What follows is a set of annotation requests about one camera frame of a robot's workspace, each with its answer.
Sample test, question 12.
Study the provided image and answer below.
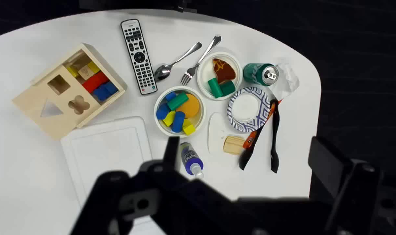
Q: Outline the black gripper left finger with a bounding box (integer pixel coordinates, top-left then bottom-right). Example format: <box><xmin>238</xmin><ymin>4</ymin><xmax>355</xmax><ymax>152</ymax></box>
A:
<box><xmin>70</xmin><ymin>135</ymin><xmax>234</xmax><ymax>235</ymax></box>

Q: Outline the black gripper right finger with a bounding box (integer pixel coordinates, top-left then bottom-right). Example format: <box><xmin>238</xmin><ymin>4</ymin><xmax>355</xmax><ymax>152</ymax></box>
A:
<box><xmin>309</xmin><ymin>137</ymin><xmax>382</xmax><ymax>235</ymax></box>

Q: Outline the grey black tv remote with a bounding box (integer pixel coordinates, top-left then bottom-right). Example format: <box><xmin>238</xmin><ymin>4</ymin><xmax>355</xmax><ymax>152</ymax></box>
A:
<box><xmin>121</xmin><ymin>18</ymin><xmax>158</xmax><ymax>95</ymax></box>

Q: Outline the white plastic cutting board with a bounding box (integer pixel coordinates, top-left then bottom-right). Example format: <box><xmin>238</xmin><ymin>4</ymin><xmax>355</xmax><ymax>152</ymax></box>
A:
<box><xmin>62</xmin><ymin>117</ymin><xmax>152</xmax><ymax>203</ymax></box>

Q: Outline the white bowl of colored blocks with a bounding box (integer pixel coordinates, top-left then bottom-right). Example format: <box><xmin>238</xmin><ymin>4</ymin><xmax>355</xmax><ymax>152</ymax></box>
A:
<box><xmin>153</xmin><ymin>86</ymin><xmax>206</xmax><ymax>137</ymax></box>

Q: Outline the small wooden block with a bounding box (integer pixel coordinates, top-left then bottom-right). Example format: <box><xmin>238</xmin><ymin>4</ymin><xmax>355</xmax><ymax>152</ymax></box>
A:
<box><xmin>224</xmin><ymin>135</ymin><xmax>245</xmax><ymax>154</ymax></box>

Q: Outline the black plastic utensil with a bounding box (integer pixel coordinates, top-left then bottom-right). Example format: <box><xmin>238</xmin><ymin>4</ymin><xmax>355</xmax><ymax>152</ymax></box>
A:
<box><xmin>271</xmin><ymin>99</ymin><xmax>280</xmax><ymax>173</ymax></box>

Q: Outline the clear plastic cup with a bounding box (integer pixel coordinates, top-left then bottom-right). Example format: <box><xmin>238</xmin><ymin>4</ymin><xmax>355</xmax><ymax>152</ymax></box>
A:
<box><xmin>271</xmin><ymin>64</ymin><xmax>300</xmax><ymax>100</ymax></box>

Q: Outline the metal spoon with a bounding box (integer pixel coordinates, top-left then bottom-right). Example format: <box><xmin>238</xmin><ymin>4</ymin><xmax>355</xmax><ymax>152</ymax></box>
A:
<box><xmin>155</xmin><ymin>41</ymin><xmax>202</xmax><ymax>81</ymax></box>

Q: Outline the blue patterned paper plate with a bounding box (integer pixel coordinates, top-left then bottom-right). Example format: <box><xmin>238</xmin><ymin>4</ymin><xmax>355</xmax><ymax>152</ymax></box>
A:
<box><xmin>226</xmin><ymin>86</ymin><xmax>271</xmax><ymax>133</ymax></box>

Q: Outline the metal fork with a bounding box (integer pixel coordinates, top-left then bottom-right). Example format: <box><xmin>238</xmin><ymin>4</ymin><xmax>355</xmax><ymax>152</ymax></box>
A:
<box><xmin>181</xmin><ymin>35</ymin><xmax>223</xmax><ymax>86</ymax></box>

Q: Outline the wooden shape sorter box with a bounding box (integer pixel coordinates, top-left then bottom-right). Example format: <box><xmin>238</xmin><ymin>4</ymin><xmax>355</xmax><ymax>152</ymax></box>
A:
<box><xmin>13</xmin><ymin>43</ymin><xmax>127</xmax><ymax>139</ymax></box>

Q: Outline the white bowl with brown piece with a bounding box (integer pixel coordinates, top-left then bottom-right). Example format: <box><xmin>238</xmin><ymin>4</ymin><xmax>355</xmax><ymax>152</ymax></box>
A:
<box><xmin>198</xmin><ymin>52</ymin><xmax>242</xmax><ymax>100</ymax></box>

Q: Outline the green soda can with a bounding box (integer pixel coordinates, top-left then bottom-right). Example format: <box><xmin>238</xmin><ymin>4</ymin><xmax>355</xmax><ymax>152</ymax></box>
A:
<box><xmin>243</xmin><ymin>62</ymin><xmax>279</xmax><ymax>86</ymax></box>

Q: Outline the orange handled black spatula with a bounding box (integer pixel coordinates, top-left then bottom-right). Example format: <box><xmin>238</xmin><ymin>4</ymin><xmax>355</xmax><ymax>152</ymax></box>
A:
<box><xmin>238</xmin><ymin>99</ymin><xmax>280</xmax><ymax>171</ymax></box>

